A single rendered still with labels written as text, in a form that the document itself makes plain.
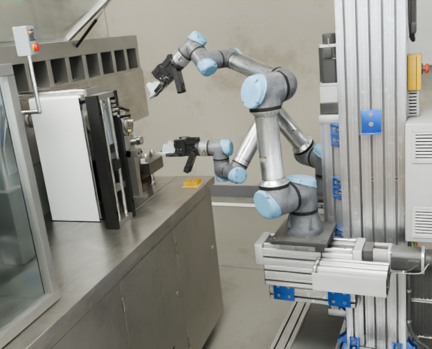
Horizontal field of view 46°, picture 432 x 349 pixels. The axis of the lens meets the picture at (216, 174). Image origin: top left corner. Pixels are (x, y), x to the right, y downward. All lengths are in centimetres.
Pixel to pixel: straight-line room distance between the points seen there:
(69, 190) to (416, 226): 141
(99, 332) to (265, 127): 90
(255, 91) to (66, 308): 94
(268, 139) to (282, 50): 290
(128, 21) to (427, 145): 387
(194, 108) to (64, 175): 301
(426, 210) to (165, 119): 362
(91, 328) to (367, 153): 120
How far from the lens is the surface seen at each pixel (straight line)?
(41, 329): 152
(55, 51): 261
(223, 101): 496
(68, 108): 215
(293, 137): 250
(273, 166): 188
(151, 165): 258
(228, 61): 219
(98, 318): 178
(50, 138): 224
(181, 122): 519
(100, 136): 201
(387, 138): 206
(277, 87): 185
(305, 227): 202
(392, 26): 201
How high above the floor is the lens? 163
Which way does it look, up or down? 16 degrees down
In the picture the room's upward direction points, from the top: 6 degrees counter-clockwise
